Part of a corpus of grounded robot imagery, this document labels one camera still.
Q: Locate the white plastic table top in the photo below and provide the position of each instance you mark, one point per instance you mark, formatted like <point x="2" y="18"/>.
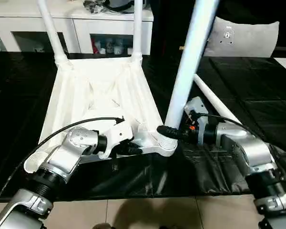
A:
<point x="97" y="95"/>

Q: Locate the white plastic table leg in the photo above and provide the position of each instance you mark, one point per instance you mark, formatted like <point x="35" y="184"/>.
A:
<point x="193" y="59"/>
<point x="137" y="28"/>
<point x="50" y="28"/>
<point x="212" y="95"/>

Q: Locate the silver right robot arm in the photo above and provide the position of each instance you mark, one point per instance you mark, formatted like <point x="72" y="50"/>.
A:
<point x="252" y="152"/>

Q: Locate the black work mat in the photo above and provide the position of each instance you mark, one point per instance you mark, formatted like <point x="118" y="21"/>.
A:
<point x="252" y="83"/>

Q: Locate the white cup behind glass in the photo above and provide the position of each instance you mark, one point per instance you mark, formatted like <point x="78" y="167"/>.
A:
<point x="116" y="50"/>

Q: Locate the black box with yellow label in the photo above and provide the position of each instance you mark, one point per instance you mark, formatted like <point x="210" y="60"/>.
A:
<point x="166" y="28"/>

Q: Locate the red bottle behind glass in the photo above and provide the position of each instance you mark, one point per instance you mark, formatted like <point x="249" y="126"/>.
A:
<point x="95" y="47"/>

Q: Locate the grey cushion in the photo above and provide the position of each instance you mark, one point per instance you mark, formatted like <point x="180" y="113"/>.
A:
<point x="248" y="38"/>

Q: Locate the white glass-door cabinet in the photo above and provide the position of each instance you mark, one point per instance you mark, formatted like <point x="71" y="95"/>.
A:
<point x="97" y="23"/>

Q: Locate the grey helmet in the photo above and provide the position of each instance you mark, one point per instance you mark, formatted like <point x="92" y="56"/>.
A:
<point x="121" y="4"/>

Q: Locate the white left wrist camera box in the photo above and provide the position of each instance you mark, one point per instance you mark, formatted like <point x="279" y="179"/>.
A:
<point x="119" y="132"/>

